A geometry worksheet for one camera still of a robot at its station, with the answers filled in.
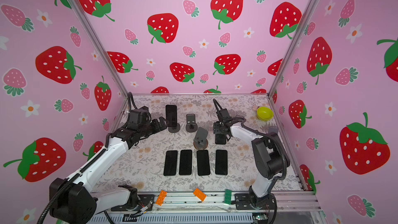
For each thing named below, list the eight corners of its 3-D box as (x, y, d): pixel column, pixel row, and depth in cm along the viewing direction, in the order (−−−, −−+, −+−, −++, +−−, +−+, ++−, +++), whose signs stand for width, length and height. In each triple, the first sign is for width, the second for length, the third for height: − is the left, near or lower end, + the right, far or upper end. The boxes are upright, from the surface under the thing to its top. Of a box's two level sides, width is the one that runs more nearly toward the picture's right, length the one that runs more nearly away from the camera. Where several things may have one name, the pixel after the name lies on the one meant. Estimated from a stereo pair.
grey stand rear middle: (187, 132, 102) (186, 123, 94) (188, 123, 107) (186, 113, 98) (197, 132, 102) (196, 123, 94) (197, 123, 107) (197, 113, 98)
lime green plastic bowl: (257, 121, 108) (258, 117, 104) (254, 111, 114) (255, 107, 110) (273, 121, 108) (275, 117, 104) (269, 111, 114) (271, 107, 110)
